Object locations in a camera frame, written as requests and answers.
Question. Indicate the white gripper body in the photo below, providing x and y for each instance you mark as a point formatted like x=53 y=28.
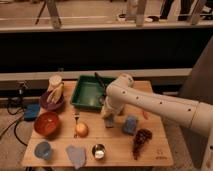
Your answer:
x=105 y=113

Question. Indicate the grey rectangular eraser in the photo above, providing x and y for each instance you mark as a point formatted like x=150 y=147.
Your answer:
x=109 y=122

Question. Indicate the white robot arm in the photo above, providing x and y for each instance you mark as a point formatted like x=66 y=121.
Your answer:
x=195 y=115

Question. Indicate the purple bowl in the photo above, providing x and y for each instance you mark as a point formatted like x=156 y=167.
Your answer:
x=49 y=106

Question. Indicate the red bowl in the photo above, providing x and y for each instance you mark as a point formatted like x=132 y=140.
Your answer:
x=46 y=123

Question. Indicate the black ladle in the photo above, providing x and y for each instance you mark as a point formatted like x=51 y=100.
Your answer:
x=102 y=85

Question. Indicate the blue sponge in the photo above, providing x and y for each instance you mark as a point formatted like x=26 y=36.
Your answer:
x=130 y=125

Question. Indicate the yellow onion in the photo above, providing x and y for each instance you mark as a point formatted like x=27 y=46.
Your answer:
x=82 y=129

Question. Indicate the green plastic tray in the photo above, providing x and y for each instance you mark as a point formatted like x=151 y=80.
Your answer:
x=87 y=93

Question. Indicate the metal fork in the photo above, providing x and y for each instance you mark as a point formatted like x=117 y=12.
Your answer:
x=76 y=122

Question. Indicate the small metal cup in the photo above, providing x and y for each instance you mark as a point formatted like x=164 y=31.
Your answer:
x=98 y=151

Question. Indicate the dark grape bunch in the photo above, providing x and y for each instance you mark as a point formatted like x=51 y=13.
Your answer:
x=142 y=136

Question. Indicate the grey-blue cloth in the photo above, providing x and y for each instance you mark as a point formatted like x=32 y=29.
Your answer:
x=77 y=156

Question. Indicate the bunch of bananas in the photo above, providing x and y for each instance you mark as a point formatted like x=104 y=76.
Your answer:
x=55 y=93

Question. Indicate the cream cup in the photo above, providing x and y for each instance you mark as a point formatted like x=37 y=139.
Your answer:
x=55 y=83

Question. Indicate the blue glass cup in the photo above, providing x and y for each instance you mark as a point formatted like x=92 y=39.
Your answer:
x=43 y=150

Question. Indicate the blue box beside table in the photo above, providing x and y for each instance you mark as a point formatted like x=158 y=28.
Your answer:
x=31 y=112

